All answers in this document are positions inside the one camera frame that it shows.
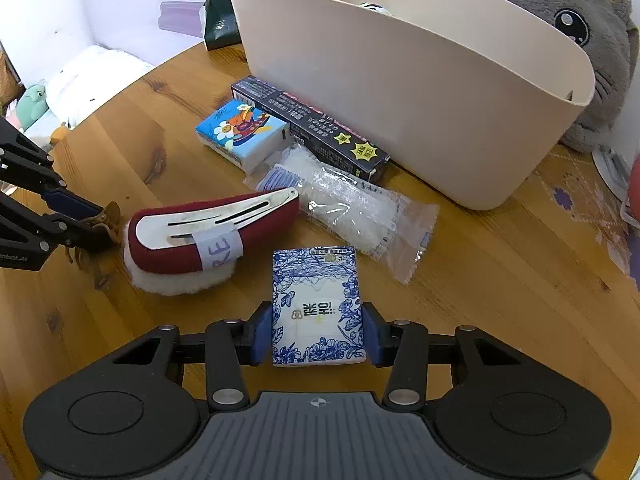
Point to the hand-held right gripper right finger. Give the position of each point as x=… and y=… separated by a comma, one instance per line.
x=376, y=335

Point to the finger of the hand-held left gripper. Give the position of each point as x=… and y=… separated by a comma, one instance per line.
x=75, y=235
x=75, y=202

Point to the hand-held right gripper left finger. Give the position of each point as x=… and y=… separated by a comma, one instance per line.
x=262, y=334

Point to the blue floral tissue pack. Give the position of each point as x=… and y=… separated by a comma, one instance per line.
x=320, y=310

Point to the beige plastic basket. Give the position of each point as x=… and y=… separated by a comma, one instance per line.
x=400, y=110

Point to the round wooden desktop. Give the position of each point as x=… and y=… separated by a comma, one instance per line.
x=475, y=285

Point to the red fluffy hair clip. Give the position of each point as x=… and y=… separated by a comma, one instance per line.
x=160, y=255

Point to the green plush toy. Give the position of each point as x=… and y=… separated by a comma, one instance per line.
x=32, y=105

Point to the white printed pillow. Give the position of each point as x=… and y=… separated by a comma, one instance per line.
x=100, y=80

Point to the clear packet of white items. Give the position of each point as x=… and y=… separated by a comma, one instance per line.
x=350, y=210

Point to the blue cartoon tissue pack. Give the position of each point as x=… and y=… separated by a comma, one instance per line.
x=240, y=130

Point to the long black box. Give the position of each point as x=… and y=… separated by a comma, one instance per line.
x=325, y=137

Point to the purple white cabinet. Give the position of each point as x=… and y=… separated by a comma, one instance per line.
x=175, y=20

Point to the dark green tissue pack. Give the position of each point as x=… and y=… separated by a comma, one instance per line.
x=220, y=25

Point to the purple floral table mat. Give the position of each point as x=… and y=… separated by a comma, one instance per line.
x=563, y=197

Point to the white desk stand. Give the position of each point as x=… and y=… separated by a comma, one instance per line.
x=610, y=167

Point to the grey cat plush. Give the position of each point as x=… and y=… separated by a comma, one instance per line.
x=600, y=60

